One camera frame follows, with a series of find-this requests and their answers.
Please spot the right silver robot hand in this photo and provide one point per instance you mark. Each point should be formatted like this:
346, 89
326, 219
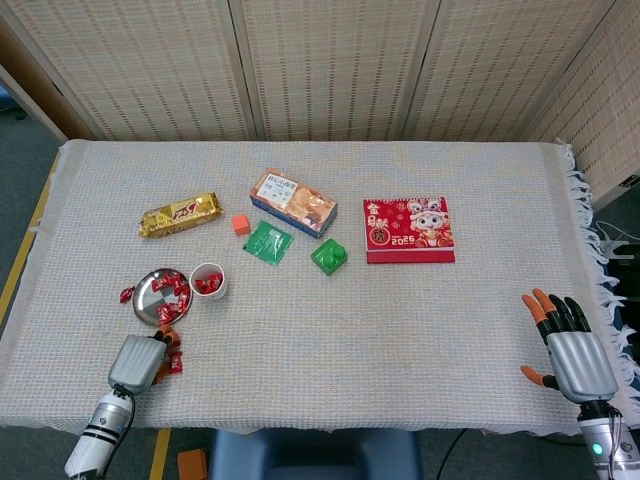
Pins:
582, 367

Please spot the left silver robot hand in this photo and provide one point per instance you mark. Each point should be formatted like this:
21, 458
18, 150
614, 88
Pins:
135, 362

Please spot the red candy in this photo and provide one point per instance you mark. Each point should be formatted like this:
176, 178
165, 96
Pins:
165, 314
176, 362
215, 281
127, 295
202, 286
178, 283
177, 307
161, 285
185, 298

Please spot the navy blue robot base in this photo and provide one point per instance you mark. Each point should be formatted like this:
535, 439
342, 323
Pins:
320, 460

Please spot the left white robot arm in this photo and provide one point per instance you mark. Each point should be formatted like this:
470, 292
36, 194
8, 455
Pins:
97, 430

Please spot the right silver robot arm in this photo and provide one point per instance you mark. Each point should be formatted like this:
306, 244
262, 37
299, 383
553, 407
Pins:
597, 445

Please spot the round steel plate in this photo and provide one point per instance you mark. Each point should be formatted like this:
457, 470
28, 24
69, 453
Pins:
150, 305

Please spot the white paper cup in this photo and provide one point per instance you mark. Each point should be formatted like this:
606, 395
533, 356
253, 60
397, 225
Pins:
222, 294

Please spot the orange block on floor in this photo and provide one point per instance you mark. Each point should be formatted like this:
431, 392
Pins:
192, 465

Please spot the gold biscuit packet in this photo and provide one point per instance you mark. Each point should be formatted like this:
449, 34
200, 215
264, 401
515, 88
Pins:
180, 215

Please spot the orange cube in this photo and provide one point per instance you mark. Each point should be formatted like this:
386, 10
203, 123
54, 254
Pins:
240, 225

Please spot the green foil sachet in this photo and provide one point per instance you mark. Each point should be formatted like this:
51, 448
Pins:
267, 245

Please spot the white woven tablecloth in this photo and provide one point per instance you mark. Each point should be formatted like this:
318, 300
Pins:
350, 340

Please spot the green building block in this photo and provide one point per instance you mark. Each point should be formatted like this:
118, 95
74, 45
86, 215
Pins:
329, 257

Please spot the red 2026 desk calendar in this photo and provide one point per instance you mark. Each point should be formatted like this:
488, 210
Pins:
410, 225

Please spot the blue orange cookie box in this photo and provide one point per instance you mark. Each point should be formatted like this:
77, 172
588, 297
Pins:
295, 200

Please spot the woven folding screen panel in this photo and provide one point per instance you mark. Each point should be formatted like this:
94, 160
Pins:
490, 65
610, 115
335, 65
150, 65

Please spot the brown wooden screen panel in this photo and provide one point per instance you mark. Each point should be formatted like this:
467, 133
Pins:
45, 92

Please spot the black bracket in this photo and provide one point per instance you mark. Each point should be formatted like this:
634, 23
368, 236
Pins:
631, 181

